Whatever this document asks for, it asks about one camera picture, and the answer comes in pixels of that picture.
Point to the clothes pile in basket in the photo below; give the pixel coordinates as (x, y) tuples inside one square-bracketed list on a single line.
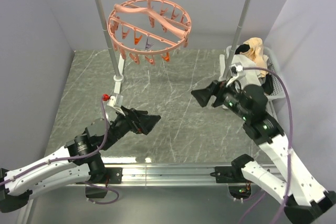
[(266, 82)]

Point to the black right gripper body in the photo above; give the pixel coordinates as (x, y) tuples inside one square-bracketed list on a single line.
[(226, 95)]

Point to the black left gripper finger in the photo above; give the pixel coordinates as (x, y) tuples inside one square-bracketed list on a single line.
[(133, 113), (147, 123)]

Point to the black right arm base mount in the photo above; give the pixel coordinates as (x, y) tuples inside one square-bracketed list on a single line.
[(239, 187)]

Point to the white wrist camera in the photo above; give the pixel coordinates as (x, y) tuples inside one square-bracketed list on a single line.
[(237, 72), (114, 101)]

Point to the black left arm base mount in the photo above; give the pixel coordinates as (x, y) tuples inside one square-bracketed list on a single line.
[(99, 190)]

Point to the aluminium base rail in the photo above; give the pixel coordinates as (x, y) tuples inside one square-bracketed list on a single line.
[(176, 174)]

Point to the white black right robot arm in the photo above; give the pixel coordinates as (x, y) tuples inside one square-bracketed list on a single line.
[(303, 198)]

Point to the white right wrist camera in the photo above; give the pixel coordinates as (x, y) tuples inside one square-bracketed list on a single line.
[(237, 72)]

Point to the black underwear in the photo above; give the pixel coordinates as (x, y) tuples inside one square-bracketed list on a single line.
[(242, 49)]

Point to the white plastic laundry basket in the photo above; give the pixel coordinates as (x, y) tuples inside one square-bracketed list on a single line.
[(253, 76)]

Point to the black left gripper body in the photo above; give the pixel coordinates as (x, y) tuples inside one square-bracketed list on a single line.
[(124, 124)]

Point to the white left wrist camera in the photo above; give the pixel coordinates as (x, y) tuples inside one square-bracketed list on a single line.
[(114, 101)]

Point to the beige underwear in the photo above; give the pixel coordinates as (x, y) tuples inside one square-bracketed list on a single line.
[(256, 52)]

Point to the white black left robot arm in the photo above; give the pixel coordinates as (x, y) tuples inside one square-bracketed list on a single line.
[(78, 161)]

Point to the pink round clip hanger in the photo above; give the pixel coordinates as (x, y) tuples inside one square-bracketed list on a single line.
[(145, 29)]

